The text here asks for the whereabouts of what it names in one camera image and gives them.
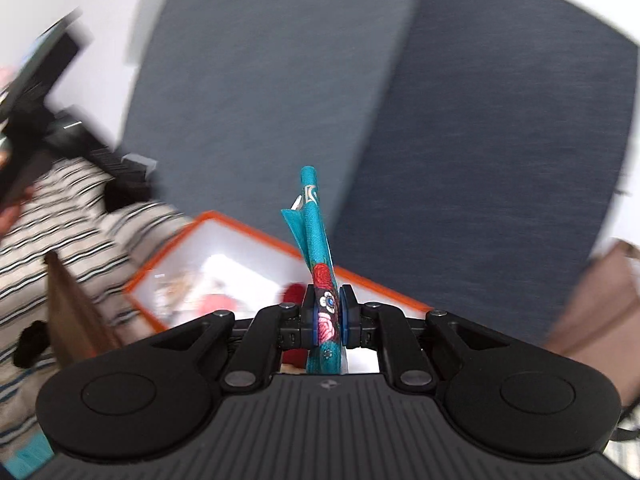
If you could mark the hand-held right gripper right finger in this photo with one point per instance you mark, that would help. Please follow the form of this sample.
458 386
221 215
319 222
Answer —
347 320

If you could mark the striped blanket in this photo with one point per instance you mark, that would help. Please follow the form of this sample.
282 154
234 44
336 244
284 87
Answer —
75 220

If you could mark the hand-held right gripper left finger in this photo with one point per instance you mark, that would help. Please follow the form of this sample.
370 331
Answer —
309 320

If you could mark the brown paper bag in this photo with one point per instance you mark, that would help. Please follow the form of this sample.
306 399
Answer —
600 300

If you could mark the light blue wet wipes pack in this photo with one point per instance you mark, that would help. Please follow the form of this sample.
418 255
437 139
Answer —
32 457

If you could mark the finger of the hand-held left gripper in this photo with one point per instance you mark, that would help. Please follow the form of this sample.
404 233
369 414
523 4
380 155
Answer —
105 152

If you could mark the orange cardboard box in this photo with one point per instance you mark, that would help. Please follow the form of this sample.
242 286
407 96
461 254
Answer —
210 240

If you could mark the brown plaid zipper pouch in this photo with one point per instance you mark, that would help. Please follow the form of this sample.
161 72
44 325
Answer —
75 310

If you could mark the dark grey headboard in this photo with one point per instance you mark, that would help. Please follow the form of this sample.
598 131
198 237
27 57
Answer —
450 135

